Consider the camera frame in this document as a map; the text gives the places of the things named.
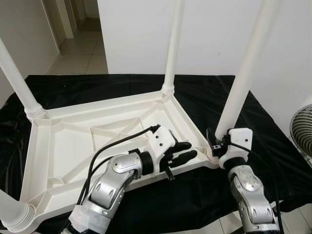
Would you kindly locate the white plastic children table top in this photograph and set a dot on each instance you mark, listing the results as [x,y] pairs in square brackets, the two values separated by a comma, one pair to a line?
[73,146]

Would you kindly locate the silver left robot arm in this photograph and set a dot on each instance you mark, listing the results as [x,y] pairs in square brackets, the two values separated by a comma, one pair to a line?
[112,185]

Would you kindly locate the black tablecloth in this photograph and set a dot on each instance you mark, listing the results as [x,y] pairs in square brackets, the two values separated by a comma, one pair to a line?
[287,161]

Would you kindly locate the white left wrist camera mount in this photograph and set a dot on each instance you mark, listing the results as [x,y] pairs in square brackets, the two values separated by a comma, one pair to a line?
[161,141]

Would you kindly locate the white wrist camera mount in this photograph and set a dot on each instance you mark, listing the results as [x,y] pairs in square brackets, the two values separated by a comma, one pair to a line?
[161,141]
[239,139]

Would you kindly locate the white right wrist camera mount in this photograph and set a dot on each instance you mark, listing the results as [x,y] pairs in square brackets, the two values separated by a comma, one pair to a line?
[239,139]

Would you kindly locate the white round floor fan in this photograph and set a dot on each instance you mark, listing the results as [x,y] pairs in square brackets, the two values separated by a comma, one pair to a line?
[302,129]

